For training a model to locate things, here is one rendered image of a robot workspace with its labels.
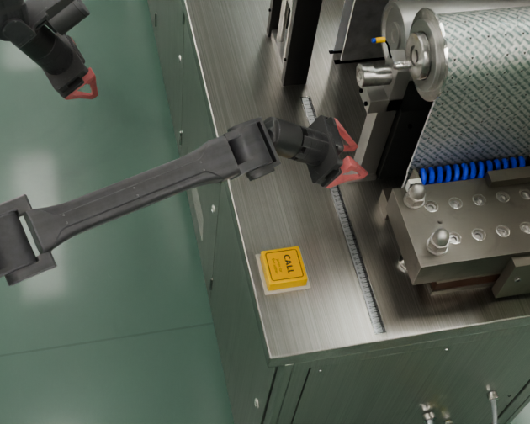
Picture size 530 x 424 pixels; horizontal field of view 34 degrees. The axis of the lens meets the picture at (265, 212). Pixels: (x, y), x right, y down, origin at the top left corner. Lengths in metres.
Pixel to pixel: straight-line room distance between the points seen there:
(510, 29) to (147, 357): 1.43
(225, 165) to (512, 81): 0.48
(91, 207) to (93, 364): 1.25
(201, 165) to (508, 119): 0.55
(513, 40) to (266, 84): 0.59
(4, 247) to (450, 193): 0.76
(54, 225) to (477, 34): 0.70
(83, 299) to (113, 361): 0.21
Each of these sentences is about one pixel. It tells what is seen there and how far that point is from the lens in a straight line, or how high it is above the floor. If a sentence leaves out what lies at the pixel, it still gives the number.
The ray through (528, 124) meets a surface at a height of 1.12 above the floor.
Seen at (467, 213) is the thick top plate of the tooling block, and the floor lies 1.03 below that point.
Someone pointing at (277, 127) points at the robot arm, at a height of 1.19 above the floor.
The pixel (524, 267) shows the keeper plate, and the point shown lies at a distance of 1.52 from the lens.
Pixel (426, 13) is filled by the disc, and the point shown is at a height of 1.30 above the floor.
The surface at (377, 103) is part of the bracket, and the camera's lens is 1.50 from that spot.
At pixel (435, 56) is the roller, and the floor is 1.29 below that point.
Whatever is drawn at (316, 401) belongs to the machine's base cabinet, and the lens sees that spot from 1.72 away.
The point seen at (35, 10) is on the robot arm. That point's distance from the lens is 1.44.
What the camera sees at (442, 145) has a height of 1.09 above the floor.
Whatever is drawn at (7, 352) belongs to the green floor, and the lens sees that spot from 2.49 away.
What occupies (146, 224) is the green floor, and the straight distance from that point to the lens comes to 2.66.
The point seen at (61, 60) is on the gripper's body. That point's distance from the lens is 1.51.
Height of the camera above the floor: 2.22
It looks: 55 degrees down
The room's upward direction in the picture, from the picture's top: 10 degrees clockwise
